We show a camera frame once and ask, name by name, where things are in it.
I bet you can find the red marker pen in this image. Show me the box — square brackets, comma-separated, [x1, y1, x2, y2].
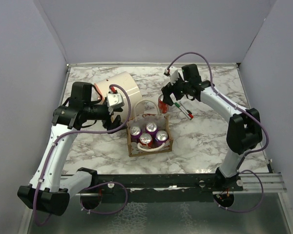
[184, 110, 193, 119]

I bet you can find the red Coca-Cola can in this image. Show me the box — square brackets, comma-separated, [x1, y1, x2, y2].
[158, 94, 169, 114]
[139, 133, 153, 147]

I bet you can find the purple soda can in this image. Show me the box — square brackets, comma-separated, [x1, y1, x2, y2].
[145, 122, 158, 135]
[154, 130, 169, 147]

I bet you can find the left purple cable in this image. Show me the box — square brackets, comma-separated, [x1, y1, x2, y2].
[32, 84, 131, 227]

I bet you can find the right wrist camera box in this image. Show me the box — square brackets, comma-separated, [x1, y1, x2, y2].
[164, 66, 181, 86]

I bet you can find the black marker pen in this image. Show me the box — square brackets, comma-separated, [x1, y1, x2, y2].
[179, 102, 192, 115]

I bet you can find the white cylindrical pot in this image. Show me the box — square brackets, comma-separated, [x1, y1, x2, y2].
[94, 72, 145, 121]

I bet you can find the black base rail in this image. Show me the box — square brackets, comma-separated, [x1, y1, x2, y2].
[78, 168, 243, 204]

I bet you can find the green marker pen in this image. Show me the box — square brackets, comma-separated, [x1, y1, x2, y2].
[174, 102, 189, 119]

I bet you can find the purple Fanta can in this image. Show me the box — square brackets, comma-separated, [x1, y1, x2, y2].
[129, 125, 143, 143]

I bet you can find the purple cable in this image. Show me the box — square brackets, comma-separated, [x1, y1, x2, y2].
[32, 84, 131, 227]
[167, 51, 270, 213]

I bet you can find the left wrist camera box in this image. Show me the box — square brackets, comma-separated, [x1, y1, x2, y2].
[106, 93, 125, 114]

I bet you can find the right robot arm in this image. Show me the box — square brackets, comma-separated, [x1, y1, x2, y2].
[161, 64, 263, 191]

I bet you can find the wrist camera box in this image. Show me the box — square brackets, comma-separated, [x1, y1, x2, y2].
[164, 66, 181, 86]
[106, 93, 125, 114]

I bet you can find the aluminium extrusion rail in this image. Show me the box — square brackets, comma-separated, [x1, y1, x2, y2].
[240, 173, 287, 193]

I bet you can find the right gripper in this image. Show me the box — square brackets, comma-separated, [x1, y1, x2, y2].
[161, 73, 190, 106]

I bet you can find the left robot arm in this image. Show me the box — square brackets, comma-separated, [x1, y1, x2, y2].
[17, 81, 128, 216]

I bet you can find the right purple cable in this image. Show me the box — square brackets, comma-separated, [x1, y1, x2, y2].
[167, 51, 270, 213]

